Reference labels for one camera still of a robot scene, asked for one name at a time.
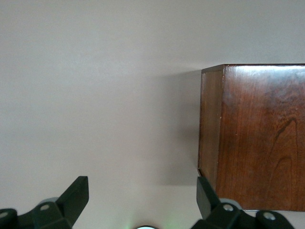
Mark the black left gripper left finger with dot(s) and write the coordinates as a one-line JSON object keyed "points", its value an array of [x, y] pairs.
{"points": [[76, 200]]}

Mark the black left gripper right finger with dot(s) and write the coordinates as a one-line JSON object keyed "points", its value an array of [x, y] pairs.
{"points": [[206, 200]]}

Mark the dark brown wooden cabinet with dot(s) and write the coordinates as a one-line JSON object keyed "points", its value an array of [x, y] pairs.
{"points": [[262, 138]]}

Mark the brown table cover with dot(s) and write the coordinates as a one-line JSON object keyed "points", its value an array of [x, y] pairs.
{"points": [[95, 95]]}

